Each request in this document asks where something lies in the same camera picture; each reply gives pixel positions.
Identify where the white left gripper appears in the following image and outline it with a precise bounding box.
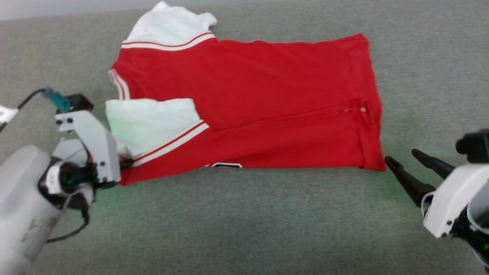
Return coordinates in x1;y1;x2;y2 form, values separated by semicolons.
38;110;134;210

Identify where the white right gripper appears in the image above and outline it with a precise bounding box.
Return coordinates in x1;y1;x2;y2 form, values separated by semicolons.
384;149;489;239

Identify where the red and white basketball jersey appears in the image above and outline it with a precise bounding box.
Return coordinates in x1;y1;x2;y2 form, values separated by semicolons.
105;1;387;187

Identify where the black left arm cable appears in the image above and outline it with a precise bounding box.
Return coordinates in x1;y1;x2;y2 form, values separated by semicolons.
46;209;90;244

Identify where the teal cable connector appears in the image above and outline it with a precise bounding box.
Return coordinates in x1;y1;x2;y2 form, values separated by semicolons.
42;87;73;113

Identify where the black left camera cable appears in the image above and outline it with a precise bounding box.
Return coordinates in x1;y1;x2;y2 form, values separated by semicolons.
0;89;47;132

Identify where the white cable label tag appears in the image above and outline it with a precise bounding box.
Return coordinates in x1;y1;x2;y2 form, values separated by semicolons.
0;106;19;125

